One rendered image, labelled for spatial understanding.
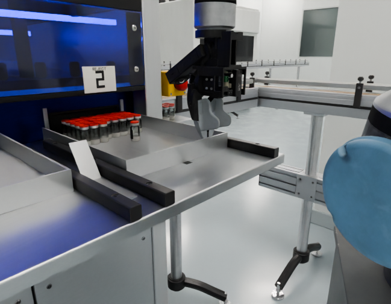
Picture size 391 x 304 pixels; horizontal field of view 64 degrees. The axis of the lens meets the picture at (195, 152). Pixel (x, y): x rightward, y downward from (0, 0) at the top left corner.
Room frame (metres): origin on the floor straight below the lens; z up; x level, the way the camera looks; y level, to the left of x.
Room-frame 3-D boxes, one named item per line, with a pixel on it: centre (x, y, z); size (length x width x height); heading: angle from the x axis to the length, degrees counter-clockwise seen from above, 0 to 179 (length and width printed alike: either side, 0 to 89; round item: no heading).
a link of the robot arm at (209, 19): (0.61, -0.04, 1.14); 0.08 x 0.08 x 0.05
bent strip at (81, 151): (0.45, 0.14, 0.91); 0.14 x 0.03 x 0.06; 46
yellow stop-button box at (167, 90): (0.96, 0.08, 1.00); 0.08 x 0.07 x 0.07; 47
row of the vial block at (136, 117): (0.74, 0.21, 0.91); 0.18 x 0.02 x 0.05; 136
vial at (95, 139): (0.68, 0.23, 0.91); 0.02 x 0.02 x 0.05
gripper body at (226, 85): (0.60, -0.04, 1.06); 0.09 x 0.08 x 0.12; 47
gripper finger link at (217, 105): (0.62, -0.05, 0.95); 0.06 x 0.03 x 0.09; 47
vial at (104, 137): (0.70, 0.21, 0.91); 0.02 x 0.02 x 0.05
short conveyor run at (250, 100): (1.26, -0.02, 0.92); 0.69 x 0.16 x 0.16; 137
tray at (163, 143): (0.68, 0.14, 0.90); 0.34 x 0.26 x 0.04; 46
